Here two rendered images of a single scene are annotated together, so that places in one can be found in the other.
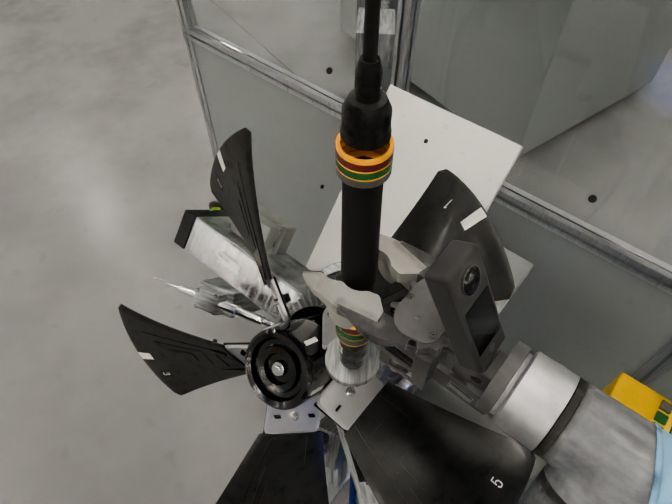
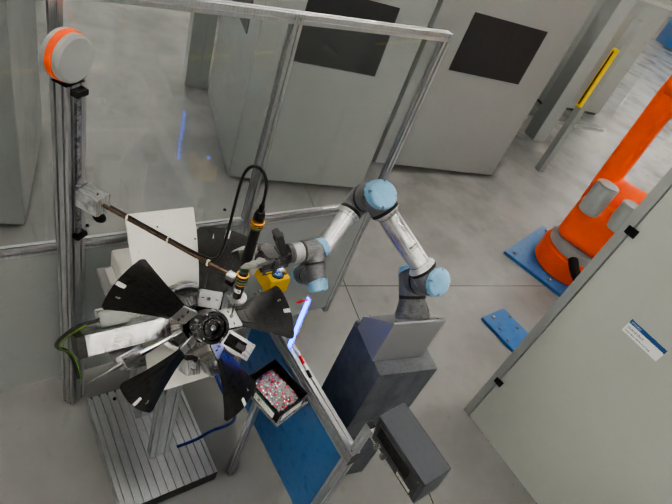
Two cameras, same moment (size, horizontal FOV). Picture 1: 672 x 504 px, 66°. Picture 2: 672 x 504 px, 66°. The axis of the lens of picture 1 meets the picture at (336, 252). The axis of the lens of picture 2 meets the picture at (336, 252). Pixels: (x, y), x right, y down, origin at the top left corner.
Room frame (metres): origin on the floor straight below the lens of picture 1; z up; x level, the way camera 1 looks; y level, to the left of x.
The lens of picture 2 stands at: (-0.04, 1.23, 2.67)
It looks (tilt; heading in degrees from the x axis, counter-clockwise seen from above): 38 degrees down; 273
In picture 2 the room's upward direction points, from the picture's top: 23 degrees clockwise
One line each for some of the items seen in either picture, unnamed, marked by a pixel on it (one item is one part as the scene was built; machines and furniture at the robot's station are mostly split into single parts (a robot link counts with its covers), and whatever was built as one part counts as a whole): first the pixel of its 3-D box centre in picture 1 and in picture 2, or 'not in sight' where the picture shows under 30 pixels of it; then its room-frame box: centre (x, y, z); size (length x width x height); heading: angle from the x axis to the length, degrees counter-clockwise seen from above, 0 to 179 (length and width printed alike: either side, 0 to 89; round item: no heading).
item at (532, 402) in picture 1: (532, 394); (294, 251); (0.17, -0.17, 1.48); 0.08 x 0.05 x 0.08; 140
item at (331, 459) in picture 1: (334, 439); (210, 363); (0.31, 0.00, 0.91); 0.12 x 0.08 x 0.12; 140
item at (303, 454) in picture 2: not in sight; (280, 413); (-0.02, -0.23, 0.45); 0.82 x 0.01 x 0.66; 140
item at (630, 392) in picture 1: (620, 434); (270, 275); (0.29, -0.49, 1.02); 0.16 x 0.10 x 0.11; 140
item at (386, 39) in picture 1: (375, 36); (91, 198); (0.92, -0.07, 1.38); 0.10 x 0.07 x 0.08; 175
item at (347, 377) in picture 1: (353, 337); (236, 287); (0.30, -0.02, 1.34); 0.09 x 0.07 x 0.10; 175
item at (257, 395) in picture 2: not in sight; (275, 390); (0.04, -0.06, 0.85); 0.22 x 0.17 x 0.07; 155
